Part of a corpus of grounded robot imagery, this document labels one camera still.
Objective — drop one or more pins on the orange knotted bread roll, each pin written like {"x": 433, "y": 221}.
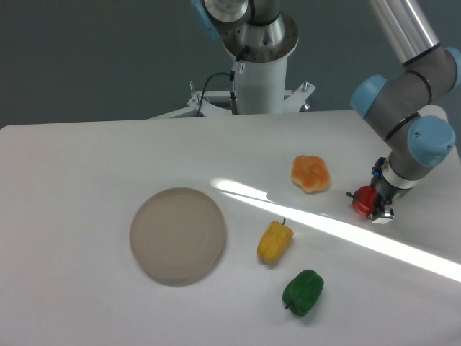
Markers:
{"x": 310, "y": 173}

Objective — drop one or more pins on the beige round plate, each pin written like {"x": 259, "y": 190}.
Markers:
{"x": 177, "y": 236}

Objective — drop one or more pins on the red toy pepper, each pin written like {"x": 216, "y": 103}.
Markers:
{"x": 363, "y": 200}

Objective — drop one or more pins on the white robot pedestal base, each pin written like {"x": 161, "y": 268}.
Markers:
{"x": 260, "y": 55}

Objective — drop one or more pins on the yellow toy pepper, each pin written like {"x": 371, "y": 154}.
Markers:
{"x": 274, "y": 242}

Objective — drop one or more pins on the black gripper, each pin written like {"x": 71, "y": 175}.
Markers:
{"x": 389, "y": 185}

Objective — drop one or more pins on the green toy pepper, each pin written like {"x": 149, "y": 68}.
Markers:
{"x": 302, "y": 292}

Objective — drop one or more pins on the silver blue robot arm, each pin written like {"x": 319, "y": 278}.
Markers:
{"x": 391, "y": 108}

